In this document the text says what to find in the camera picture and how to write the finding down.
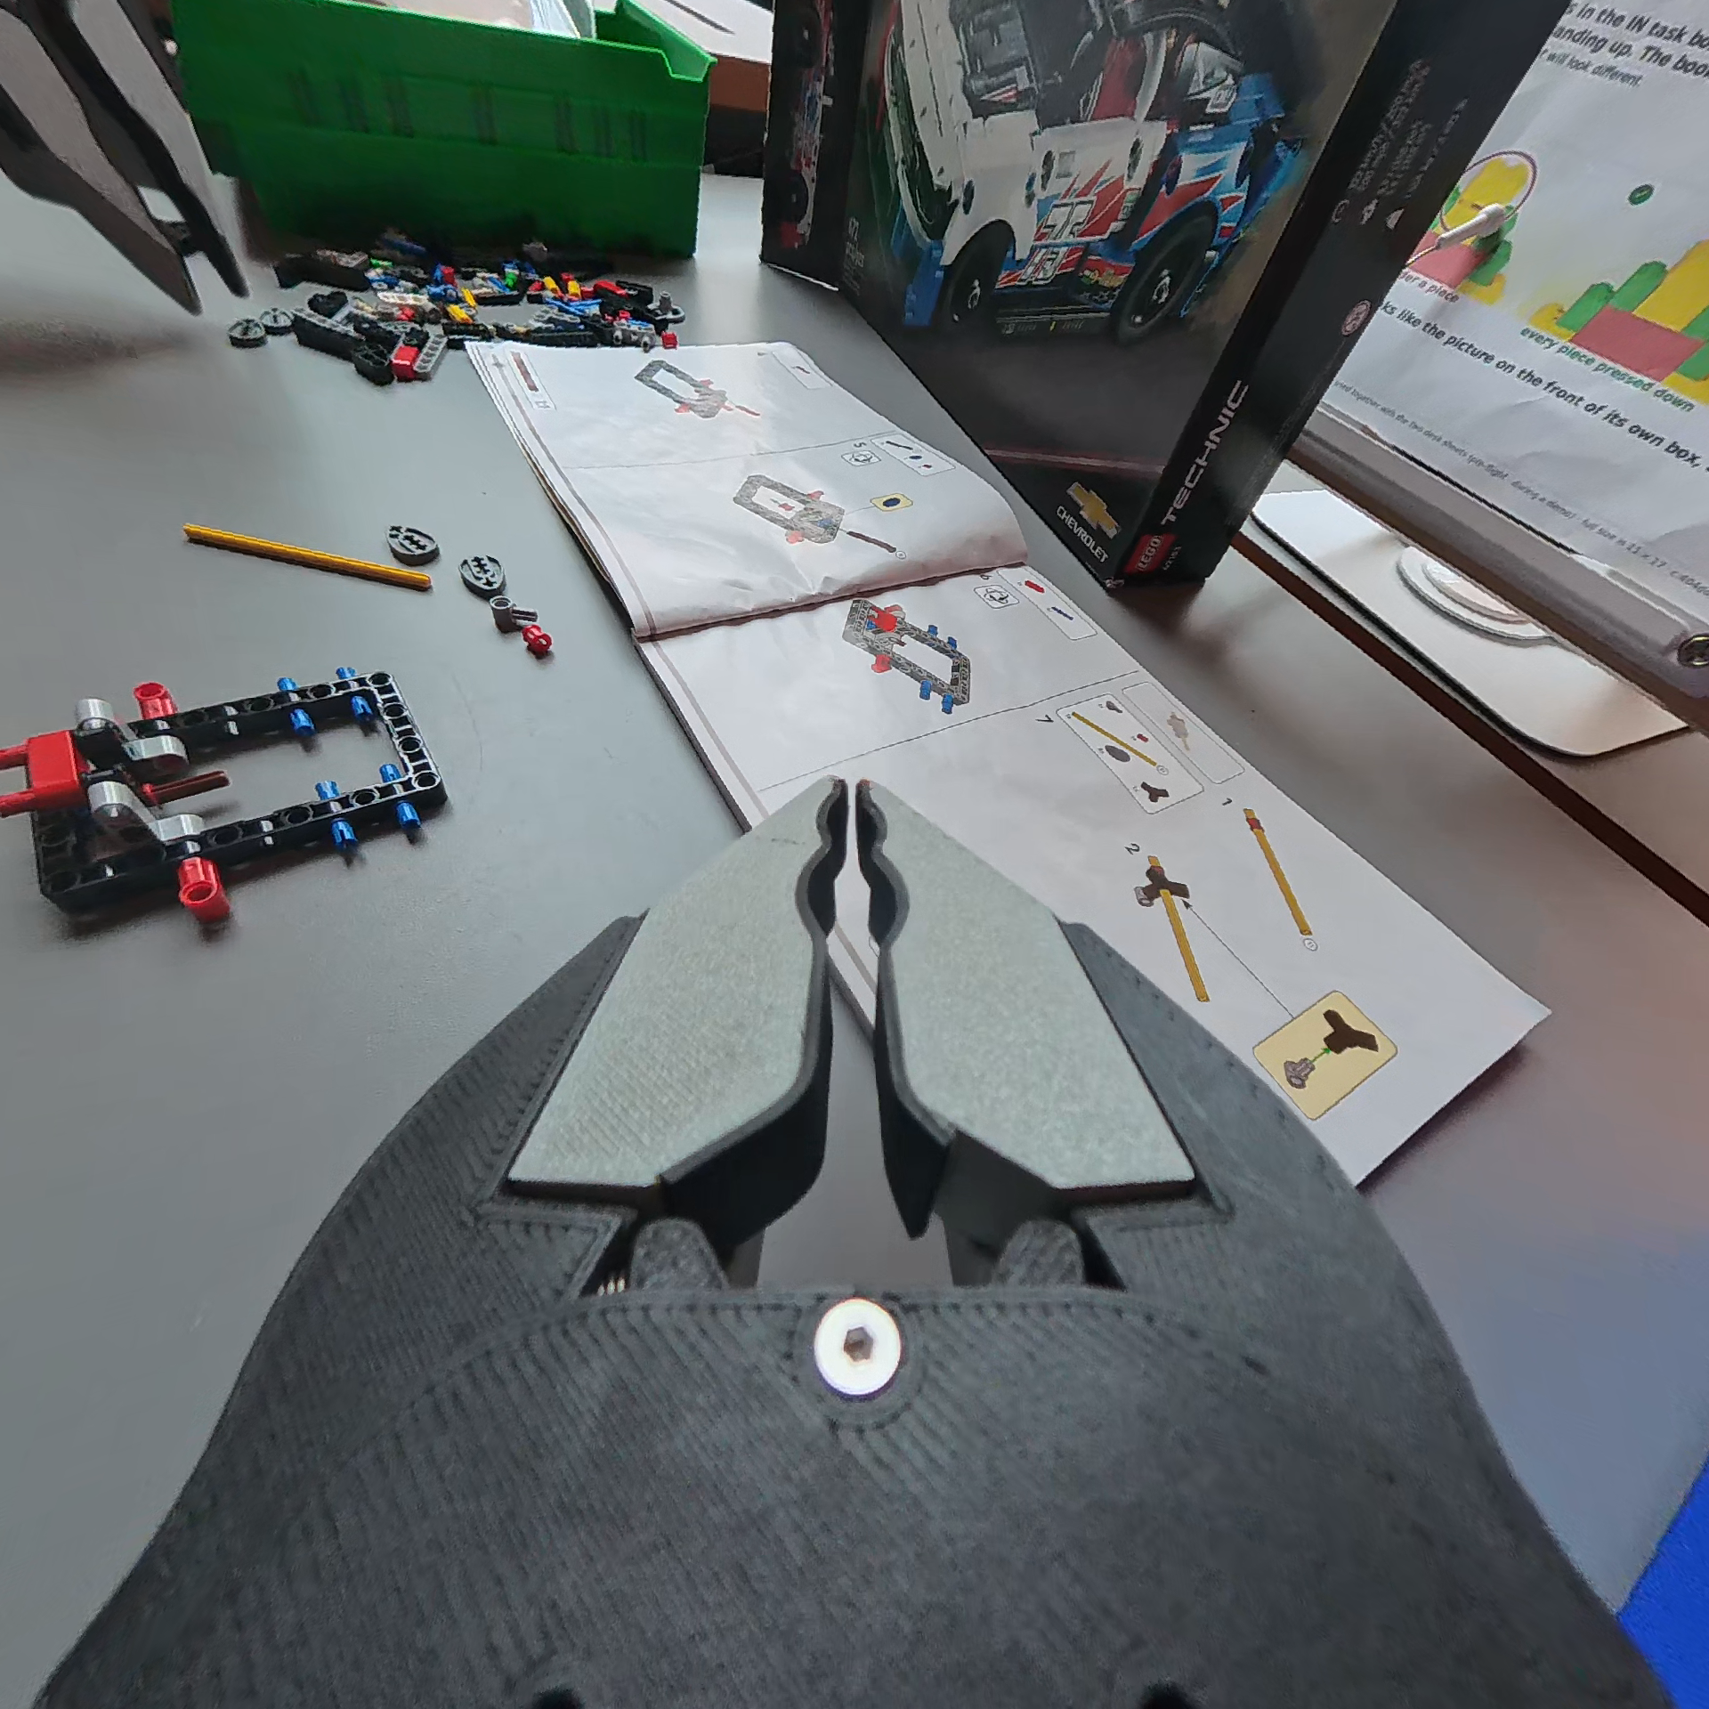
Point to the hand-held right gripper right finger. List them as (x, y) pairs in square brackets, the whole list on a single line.
[(1028, 1043)]

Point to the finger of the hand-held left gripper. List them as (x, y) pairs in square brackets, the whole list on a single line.
[(79, 147), (168, 121)]

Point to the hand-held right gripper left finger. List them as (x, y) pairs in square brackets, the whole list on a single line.
[(694, 1043)]

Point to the pile of plastic building pieces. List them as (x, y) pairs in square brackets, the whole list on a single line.
[(413, 351)]

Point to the green plastic bin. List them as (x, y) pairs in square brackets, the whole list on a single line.
[(441, 161)]

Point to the long yellow axle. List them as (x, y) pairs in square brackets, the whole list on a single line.
[(308, 558)]

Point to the small grey pin connector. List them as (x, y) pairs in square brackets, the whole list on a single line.
[(506, 614)]

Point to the white instruction booklet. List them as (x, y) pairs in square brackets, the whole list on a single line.
[(960, 533)]

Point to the black race car box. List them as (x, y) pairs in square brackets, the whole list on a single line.
[(1069, 401)]

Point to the computer monitor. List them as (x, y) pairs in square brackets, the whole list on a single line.
[(1535, 335)]

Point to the blue plastic bin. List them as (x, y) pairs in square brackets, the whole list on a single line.
[(1675, 1628)]

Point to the black frame assembly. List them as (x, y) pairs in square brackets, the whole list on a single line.
[(417, 761)]

